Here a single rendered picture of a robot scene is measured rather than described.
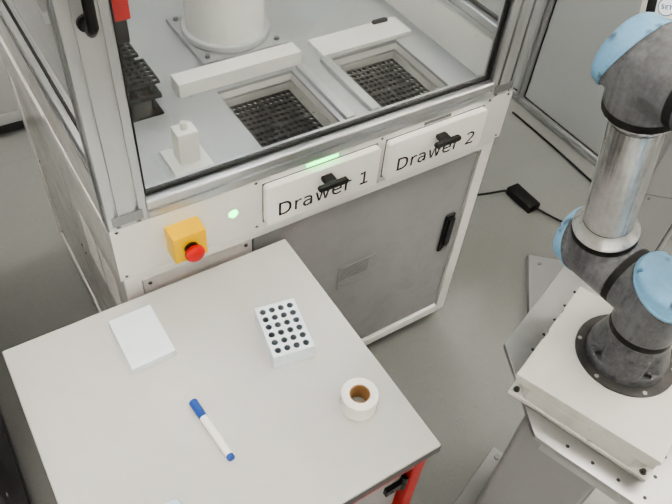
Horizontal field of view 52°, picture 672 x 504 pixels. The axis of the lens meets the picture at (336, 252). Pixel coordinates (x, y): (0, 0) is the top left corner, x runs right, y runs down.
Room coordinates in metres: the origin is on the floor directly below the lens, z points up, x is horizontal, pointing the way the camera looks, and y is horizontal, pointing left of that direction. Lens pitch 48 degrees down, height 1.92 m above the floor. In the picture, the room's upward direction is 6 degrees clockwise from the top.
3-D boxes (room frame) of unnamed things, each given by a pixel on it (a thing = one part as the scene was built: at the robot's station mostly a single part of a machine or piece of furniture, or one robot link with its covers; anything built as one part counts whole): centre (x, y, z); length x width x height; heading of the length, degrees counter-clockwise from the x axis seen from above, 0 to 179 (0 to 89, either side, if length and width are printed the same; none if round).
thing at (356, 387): (0.66, -0.07, 0.78); 0.07 x 0.07 x 0.04
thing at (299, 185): (1.13, 0.04, 0.87); 0.29 x 0.02 x 0.11; 127
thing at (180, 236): (0.92, 0.30, 0.88); 0.07 x 0.05 x 0.07; 127
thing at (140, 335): (0.75, 0.36, 0.77); 0.13 x 0.09 x 0.02; 37
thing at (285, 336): (0.79, 0.09, 0.78); 0.12 x 0.08 x 0.04; 26
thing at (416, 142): (1.32, -0.21, 0.87); 0.29 x 0.02 x 0.11; 127
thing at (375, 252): (1.55, 0.29, 0.40); 1.03 x 0.95 x 0.80; 127
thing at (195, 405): (0.58, 0.19, 0.77); 0.14 x 0.02 x 0.02; 42
